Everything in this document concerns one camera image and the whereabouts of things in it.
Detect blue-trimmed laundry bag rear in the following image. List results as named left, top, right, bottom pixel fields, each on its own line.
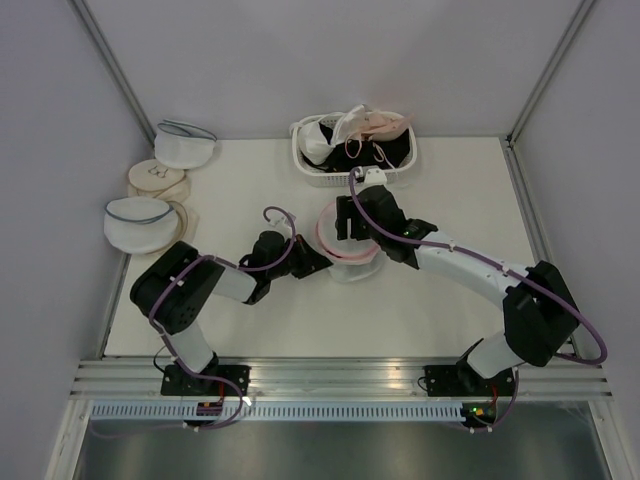
left=154, top=119, right=217, bottom=170

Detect pink-trimmed mesh laundry bag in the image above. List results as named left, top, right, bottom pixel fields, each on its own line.
left=314, top=202, right=384, bottom=283

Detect white slotted cable duct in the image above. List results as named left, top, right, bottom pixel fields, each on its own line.
left=91, top=401, right=466, bottom=422

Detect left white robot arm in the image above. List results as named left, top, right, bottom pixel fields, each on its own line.
left=130, top=231, right=332, bottom=396

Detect aluminium mounting rail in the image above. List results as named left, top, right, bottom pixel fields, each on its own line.
left=71, top=357, right=613, bottom=402

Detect purple cable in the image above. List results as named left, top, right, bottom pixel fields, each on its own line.
left=92, top=207, right=297, bottom=440
left=348, top=168, right=609, bottom=435

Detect black garments in basket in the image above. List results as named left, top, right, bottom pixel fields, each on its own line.
left=299, top=129, right=413, bottom=174

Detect pink bra in basket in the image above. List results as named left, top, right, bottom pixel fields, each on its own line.
left=348, top=110, right=413, bottom=142

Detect blue-trimmed laundry bag front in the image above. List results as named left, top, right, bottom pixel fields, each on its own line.
left=103, top=196, right=180, bottom=255

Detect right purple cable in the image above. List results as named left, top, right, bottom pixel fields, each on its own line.
left=348, top=168, right=609, bottom=435

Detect blue-trimmed laundry bag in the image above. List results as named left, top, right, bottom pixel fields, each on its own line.
left=103, top=196, right=180, bottom=255
left=154, top=119, right=217, bottom=170

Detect right aluminium frame post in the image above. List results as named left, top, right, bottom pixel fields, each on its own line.
left=504, top=0, right=599, bottom=149

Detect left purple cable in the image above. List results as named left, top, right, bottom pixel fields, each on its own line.
left=92, top=207, right=297, bottom=440

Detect beige laundry bag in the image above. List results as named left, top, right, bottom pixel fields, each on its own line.
left=127, top=159, right=191, bottom=202
left=146, top=201, right=200, bottom=256

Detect white plastic basket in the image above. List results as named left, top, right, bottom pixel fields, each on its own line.
left=291, top=113, right=419, bottom=188

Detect white bra in basket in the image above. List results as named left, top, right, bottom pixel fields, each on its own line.
left=297, top=112, right=368, bottom=166

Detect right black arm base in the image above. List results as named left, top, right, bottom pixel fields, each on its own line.
left=423, top=364, right=515, bottom=398

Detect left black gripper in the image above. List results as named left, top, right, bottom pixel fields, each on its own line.
left=268, top=234, right=333, bottom=281

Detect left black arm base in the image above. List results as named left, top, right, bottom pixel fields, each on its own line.
left=159, top=363, right=251, bottom=399

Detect beige laundry bag upper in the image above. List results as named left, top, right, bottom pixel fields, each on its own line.
left=127, top=159, right=191, bottom=202

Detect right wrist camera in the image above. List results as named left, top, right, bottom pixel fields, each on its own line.
left=355, top=167, right=387, bottom=186

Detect beige laundry bag lower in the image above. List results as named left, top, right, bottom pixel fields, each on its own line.
left=146, top=201, right=200, bottom=256

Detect aluminium frame post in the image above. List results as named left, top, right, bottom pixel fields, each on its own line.
left=67, top=0, right=155, bottom=147
left=504, top=0, right=599, bottom=149

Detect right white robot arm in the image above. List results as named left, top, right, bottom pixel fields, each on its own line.
left=335, top=185, right=579, bottom=395

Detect left aluminium frame post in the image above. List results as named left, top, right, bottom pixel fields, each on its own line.
left=67, top=0, right=155, bottom=147

